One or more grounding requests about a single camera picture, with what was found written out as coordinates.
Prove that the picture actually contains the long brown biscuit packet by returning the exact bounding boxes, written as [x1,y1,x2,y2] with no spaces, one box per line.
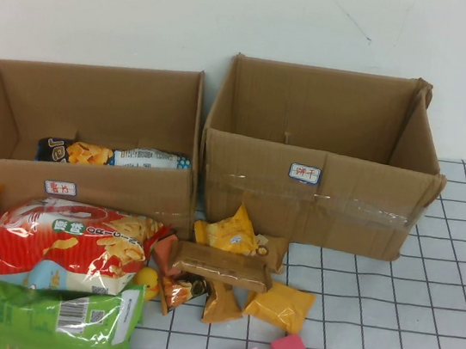
[169,238,279,295]

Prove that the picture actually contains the blue shrimp chips bag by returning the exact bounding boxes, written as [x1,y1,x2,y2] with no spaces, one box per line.
[34,132,196,183]

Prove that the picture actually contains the yellow cake snack packet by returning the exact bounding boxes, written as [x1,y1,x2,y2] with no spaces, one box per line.
[191,196,265,258]

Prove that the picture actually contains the orange red snack packet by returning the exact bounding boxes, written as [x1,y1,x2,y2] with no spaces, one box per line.
[149,230,189,275]

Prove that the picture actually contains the small mustard snack packet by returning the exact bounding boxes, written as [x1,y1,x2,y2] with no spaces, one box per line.
[199,279,248,329]

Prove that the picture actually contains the plain yellow snack packet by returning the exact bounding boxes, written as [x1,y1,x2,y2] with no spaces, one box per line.
[239,276,319,337]

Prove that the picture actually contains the blue-bordered label on taped box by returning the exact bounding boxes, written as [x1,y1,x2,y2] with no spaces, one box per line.
[287,161,324,186]

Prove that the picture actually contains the taped cardboard box with label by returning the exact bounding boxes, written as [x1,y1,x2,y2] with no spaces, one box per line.
[187,49,462,269]

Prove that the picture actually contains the cardboard box with red-lettered label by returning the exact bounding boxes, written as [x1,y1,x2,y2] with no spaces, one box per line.
[0,44,216,248]

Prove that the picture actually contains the dark packet with orange picture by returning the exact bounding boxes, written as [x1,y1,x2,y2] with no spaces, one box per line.
[155,268,213,321]

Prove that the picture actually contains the yellow rubber duck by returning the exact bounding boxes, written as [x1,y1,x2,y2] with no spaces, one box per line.
[130,265,163,303]

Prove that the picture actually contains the blue-bordered label on plain box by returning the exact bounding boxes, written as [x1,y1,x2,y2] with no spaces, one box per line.
[42,178,80,198]

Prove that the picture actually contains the red original chips bag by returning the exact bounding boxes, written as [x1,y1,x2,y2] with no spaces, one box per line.
[0,190,175,304]

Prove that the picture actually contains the white grid tablecloth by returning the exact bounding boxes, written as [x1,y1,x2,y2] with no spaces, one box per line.
[0,91,466,349]

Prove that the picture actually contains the green chips bag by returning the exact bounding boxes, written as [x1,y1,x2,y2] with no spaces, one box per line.
[0,263,149,349]

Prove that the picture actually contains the brown snack packet with ring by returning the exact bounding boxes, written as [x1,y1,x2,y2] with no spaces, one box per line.
[245,231,292,277]

